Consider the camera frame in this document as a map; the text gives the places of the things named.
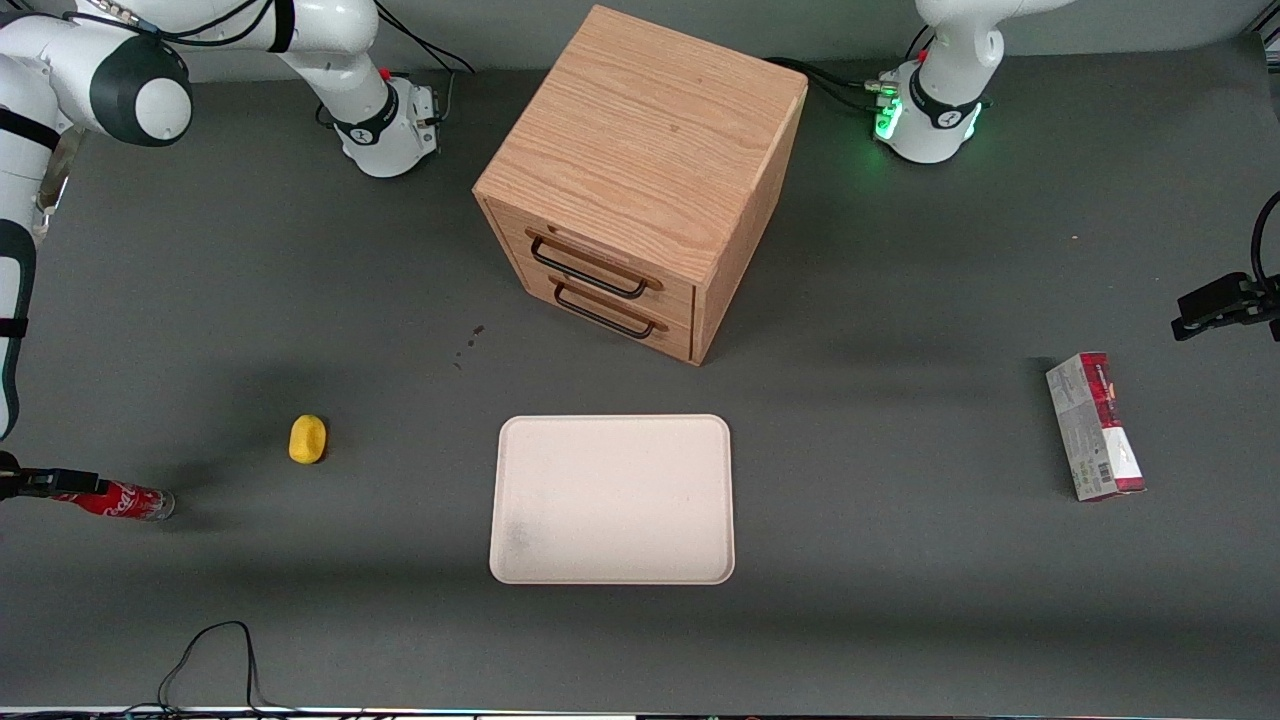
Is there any red and grey carton box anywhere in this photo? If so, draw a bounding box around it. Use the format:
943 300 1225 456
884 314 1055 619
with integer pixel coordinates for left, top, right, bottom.
1045 351 1147 502

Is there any black arm base cable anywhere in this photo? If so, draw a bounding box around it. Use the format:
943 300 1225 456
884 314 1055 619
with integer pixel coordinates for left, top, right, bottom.
375 5 476 126
765 57 901 113

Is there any thin black looped cable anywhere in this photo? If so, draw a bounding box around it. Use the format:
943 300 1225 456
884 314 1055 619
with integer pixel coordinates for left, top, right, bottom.
125 621 301 716

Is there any wooden two-drawer cabinet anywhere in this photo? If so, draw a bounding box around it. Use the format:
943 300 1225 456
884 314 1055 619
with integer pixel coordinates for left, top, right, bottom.
473 5 809 367

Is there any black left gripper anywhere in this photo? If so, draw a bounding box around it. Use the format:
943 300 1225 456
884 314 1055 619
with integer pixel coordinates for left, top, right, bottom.
1172 272 1280 343

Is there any beige plastic tray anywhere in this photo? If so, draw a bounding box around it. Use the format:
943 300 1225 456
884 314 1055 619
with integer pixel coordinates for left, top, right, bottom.
489 414 736 586

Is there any red coke bottle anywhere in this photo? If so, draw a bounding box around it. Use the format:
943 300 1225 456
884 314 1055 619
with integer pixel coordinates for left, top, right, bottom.
55 480 176 523

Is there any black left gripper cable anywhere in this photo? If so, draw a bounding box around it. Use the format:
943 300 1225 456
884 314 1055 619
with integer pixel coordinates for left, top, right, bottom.
1251 190 1280 291

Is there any black left arm base cable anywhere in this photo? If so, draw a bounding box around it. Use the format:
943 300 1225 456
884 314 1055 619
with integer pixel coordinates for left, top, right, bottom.
765 57 901 113

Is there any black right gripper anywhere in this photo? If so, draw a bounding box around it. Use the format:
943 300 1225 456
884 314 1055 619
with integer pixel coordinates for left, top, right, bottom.
0 452 101 501

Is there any black right arm base cable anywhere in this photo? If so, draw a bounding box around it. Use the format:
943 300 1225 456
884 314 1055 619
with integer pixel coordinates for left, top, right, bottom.
375 5 476 126

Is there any beige translucent cover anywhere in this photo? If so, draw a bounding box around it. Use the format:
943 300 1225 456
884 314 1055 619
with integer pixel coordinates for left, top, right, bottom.
38 135 76 239

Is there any long black drawer handle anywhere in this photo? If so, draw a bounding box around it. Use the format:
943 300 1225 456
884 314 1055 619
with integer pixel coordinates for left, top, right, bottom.
527 232 661 299

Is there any short black drawer handle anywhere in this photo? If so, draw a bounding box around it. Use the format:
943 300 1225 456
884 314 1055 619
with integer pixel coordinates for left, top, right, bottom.
551 278 666 339

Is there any yellow lemon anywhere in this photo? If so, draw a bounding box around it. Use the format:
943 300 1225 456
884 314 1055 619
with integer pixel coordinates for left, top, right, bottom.
289 415 328 465

